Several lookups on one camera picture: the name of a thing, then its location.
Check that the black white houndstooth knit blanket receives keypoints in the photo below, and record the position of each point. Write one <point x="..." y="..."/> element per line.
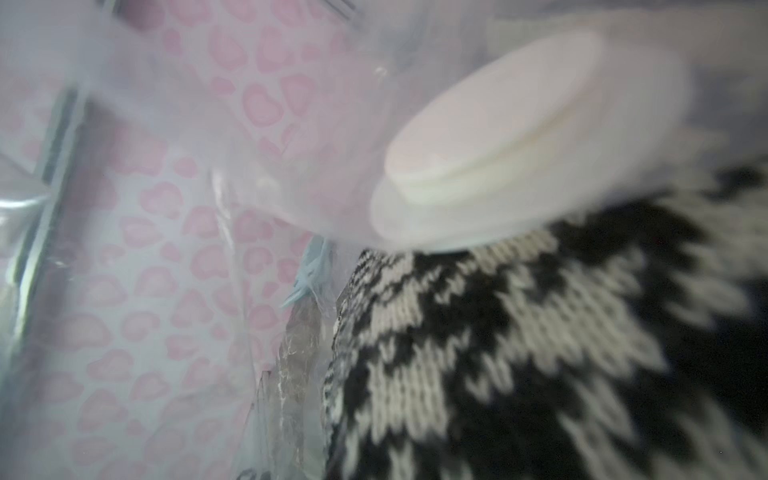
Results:
<point x="626" y="343"/>

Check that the clear plastic vacuum bag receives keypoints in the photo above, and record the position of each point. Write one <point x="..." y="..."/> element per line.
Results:
<point x="209" y="173"/>

